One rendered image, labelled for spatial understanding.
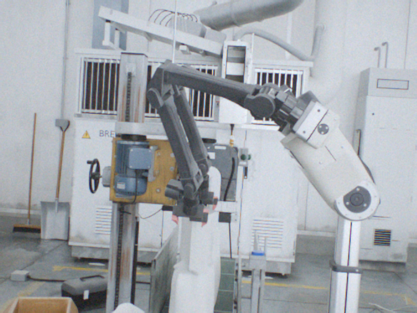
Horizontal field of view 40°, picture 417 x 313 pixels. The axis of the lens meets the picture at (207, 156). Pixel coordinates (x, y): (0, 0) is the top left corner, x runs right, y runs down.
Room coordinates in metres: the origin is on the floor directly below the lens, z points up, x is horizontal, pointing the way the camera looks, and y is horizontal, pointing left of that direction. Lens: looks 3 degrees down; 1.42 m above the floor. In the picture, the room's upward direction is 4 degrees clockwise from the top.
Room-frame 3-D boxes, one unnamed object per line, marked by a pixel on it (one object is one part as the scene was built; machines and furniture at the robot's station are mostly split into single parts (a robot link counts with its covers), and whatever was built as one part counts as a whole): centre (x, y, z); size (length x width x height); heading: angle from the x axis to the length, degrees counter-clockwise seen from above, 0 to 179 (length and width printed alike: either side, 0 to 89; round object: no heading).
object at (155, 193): (2.90, 0.31, 1.18); 0.34 x 0.25 x 0.31; 87
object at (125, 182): (2.66, 0.35, 1.21); 0.15 x 0.15 x 0.25
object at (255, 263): (2.65, -0.26, 0.81); 0.08 x 0.08 x 0.06; 87
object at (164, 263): (3.37, 0.20, 0.54); 1.05 x 0.02 x 0.41; 177
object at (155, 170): (2.72, 0.26, 1.23); 0.28 x 0.07 x 0.16; 177
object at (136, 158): (2.56, 0.31, 1.25); 0.10 x 0.08 x 0.12; 112
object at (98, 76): (6.05, 0.17, 1.05); 2.28 x 1.16 x 2.09; 87
